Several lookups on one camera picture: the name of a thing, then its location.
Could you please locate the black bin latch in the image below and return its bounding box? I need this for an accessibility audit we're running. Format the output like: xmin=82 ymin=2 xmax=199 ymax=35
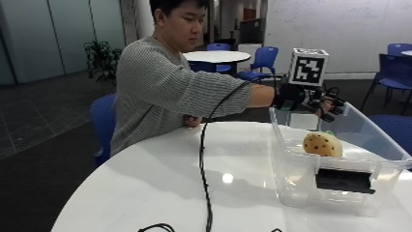
xmin=315 ymin=167 xmax=378 ymax=195

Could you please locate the white cube with black markers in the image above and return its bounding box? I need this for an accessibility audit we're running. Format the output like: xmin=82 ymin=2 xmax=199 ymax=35
xmin=287 ymin=47 xmax=331 ymax=87

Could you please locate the the person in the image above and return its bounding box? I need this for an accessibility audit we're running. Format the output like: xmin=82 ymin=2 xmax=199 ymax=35
xmin=110 ymin=0 xmax=276 ymax=158

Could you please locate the black cable loop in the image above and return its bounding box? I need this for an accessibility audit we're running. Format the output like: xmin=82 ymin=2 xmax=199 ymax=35
xmin=136 ymin=222 xmax=178 ymax=232

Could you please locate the yellow spotted soft toy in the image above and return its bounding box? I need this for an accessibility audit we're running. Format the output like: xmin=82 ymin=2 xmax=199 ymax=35
xmin=302 ymin=131 xmax=346 ymax=159

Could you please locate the green potted plant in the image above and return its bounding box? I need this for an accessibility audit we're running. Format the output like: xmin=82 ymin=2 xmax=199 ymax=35
xmin=83 ymin=40 xmax=126 ymax=86

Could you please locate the blue chair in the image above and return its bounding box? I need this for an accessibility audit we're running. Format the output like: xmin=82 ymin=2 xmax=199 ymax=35
xmin=206 ymin=43 xmax=234 ymax=52
xmin=359 ymin=52 xmax=412 ymax=116
xmin=235 ymin=70 xmax=278 ymax=84
xmin=387 ymin=43 xmax=412 ymax=58
xmin=88 ymin=93 xmax=119 ymax=168
xmin=248 ymin=45 xmax=282 ymax=75
xmin=188 ymin=60 xmax=234 ymax=74

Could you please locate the clear plastic storage bin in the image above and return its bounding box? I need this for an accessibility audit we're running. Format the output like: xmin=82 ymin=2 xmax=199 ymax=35
xmin=268 ymin=101 xmax=412 ymax=218

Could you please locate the round white table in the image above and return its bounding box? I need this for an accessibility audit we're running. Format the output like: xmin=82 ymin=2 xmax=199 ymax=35
xmin=182 ymin=50 xmax=252 ymax=77

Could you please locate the dark cabinet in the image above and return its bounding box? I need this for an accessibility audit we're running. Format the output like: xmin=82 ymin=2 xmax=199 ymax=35
xmin=239 ymin=17 xmax=264 ymax=44

